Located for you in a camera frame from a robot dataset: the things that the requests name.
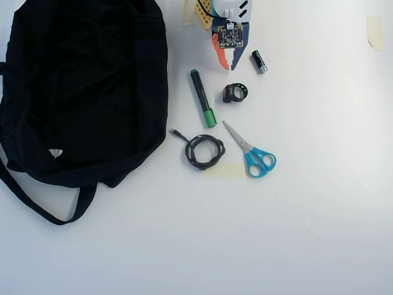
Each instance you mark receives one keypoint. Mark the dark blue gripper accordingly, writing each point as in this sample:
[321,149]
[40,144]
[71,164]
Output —
[240,59]

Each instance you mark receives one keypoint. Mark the yellow perforated robot base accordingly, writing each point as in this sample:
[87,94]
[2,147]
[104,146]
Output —
[203,17]

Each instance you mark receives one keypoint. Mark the black fabric bag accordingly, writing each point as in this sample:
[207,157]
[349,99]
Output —
[76,92]

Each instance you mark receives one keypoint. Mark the black cylindrical battery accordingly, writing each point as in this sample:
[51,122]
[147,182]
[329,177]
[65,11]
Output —
[258,61]

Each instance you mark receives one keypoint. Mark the black marker with green cap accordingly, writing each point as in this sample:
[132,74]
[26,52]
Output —
[201,95]

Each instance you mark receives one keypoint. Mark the beige masking tape strip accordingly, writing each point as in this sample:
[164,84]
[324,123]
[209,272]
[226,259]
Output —
[224,171]
[187,12]
[376,33]

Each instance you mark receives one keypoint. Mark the black camera circuit board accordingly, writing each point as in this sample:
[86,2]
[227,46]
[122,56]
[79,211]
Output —
[230,36]

